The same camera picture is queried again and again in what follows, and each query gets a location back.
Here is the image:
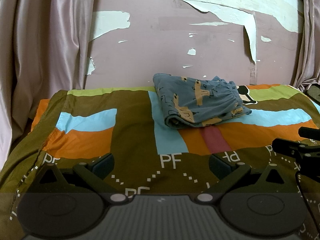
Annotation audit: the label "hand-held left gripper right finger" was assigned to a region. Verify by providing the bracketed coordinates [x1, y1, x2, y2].
[196, 153, 285, 203]

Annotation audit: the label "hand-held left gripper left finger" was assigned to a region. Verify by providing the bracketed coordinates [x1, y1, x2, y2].
[37, 152, 128, 203]

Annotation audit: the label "blue printed pants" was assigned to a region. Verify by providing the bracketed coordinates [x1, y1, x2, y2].
[152, 73, 252, 130]

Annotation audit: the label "grey round mesh object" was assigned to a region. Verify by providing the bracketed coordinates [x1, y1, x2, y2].
[306, 84, 320, 103]

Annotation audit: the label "pale pink curtain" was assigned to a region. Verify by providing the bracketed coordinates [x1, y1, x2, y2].
[292, 0, 320, 93]
[0, 0, 107, 155]

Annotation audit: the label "colourful printed bedsheet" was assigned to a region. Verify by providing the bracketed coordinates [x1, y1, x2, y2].
[0, 84, 320, 240]

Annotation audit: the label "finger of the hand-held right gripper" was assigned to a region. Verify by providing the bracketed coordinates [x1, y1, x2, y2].
[272, 137, 320, 161]
[298, 127, 320, 139]

